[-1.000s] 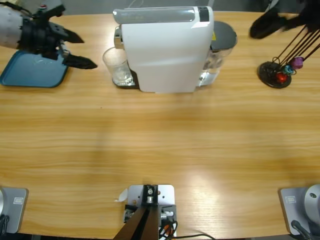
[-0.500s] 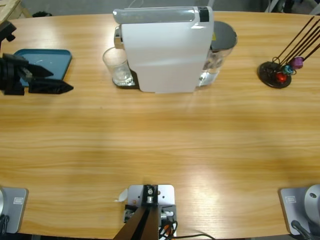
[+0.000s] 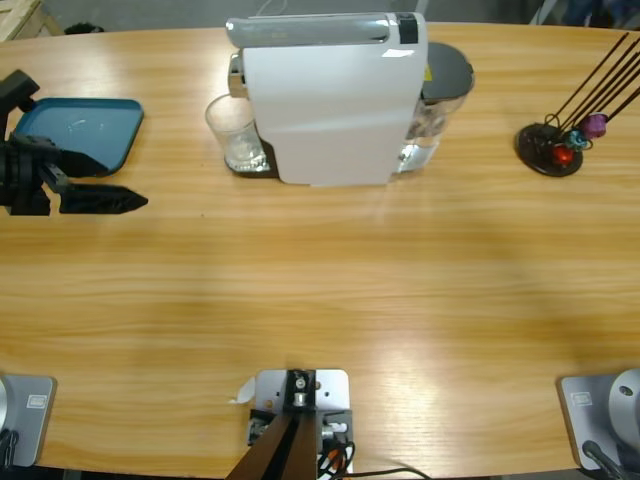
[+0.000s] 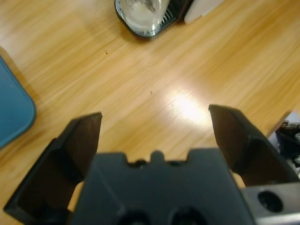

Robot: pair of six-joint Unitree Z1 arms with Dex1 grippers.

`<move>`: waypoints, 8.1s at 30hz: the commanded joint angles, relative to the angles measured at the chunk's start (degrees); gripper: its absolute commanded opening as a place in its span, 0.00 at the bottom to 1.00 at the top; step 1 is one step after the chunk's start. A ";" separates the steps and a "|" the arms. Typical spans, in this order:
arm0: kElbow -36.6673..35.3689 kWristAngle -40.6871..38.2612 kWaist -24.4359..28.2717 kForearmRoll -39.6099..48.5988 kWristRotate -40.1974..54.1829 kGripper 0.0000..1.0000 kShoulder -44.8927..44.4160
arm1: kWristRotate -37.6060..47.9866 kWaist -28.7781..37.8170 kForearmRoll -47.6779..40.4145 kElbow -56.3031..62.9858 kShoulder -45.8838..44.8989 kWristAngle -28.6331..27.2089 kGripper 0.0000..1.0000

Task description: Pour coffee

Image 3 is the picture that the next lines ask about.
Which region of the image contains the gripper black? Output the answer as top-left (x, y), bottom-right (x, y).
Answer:
top-left (0, 134), bottom-right (149, 217)

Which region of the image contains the clear drinking glass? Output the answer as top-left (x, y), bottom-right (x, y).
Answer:
top-left (204, 93), bottom-right (269, 174)

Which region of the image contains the robot arm grey base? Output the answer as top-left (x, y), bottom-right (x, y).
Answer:
top-left (558, 368), bottom-right (640, 471)
top-left (0, 374), bottom-right (58, 467)

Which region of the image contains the white capsule coffee machine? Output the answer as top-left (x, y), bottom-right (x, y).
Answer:
top-left (223, 10), bottom-right (431, 189)

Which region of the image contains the teal coffee capsule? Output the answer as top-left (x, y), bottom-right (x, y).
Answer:
top-left (567, 128), bottom-right (594, 152)

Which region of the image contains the purple coffee capsule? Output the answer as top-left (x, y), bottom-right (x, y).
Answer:
top-left (584, 113), bottom-right (609, 139)

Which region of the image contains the teal plastic tray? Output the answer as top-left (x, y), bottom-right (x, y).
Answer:
top-left (12, 97), bottom-right (145, 177)

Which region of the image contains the white paper tape piece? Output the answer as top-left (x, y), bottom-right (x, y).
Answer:
top-left (228, 375), bottom-right (257, 405)

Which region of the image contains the clear water tank black lid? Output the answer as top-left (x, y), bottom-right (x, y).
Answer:
top-left (392, 42), bottom-right (476, 182)

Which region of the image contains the black capsule holder with rods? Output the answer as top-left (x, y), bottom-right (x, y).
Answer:
top-left (514, 32), bottom-right (640, 178)

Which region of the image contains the person in blue jeans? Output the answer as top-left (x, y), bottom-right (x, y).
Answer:
top-left (564, 0), bottom-right (606, 26)

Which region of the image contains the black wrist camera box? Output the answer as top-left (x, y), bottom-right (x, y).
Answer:
top-left (0, 69), bottom-right (40, 141)

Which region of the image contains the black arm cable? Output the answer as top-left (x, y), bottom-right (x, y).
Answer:
top-left (0, 428), bottom-right (20, 466)
top-left (582, 439), bottom-right (626, 480)

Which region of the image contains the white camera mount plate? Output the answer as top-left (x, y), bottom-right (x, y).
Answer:
top-left (248, 368), bottom-right (355, 476)

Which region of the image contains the dark camera mount post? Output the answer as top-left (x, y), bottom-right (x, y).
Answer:
top-left (223, 368), bottom-right (319, 480)

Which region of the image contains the black power cable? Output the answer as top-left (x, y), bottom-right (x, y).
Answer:
top-left (344, 467), bottom-right (431, 480)

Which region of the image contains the white metal frame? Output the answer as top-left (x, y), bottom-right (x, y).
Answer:
top-left (530, 0), bottom-right (562, 25)

